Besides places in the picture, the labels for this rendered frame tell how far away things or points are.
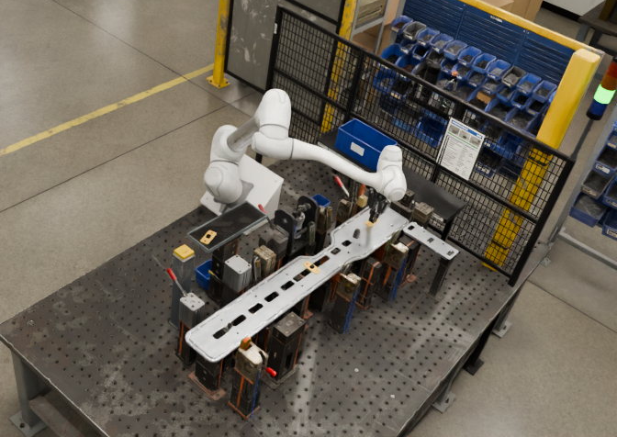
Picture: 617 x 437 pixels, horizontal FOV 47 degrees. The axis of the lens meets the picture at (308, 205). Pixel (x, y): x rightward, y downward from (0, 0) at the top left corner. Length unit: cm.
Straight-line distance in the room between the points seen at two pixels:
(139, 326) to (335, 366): 91
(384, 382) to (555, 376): 163
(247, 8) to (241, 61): 48
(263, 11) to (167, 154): 139
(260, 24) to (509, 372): 329
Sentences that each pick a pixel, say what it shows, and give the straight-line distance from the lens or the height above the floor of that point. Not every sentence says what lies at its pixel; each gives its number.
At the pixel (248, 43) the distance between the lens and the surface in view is 606.
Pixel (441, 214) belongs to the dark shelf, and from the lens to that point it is 372.
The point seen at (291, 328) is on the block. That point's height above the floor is 103.
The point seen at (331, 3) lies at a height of 118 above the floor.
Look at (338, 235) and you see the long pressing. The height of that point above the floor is 100.
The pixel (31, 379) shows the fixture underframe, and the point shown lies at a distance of 361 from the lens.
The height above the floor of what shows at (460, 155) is 127.
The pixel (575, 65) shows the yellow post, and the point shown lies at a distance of 340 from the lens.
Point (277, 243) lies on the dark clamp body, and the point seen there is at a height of 107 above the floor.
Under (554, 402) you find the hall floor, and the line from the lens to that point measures 453.
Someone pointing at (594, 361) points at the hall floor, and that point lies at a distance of 490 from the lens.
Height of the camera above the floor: 324
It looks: 39 degrees down
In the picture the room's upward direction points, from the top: 12 degrees clockwise
